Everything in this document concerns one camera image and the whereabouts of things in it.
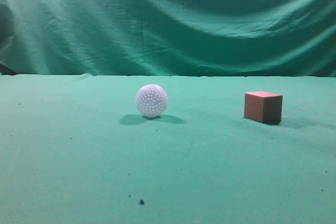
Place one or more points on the red cube block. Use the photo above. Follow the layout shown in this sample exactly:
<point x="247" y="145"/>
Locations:
<point x="263" y="106"/>

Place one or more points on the white dimpled ball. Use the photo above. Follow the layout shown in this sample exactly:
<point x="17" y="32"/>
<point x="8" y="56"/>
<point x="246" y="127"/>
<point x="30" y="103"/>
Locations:
<point x="151" y="100"/>

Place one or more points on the green table cloth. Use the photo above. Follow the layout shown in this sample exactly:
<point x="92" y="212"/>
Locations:
<point x="75" y="149"/>

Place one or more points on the green backdrop cloth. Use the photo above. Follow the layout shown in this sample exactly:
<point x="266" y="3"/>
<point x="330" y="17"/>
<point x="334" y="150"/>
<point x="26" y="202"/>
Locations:
<point x="169" y="37"/>

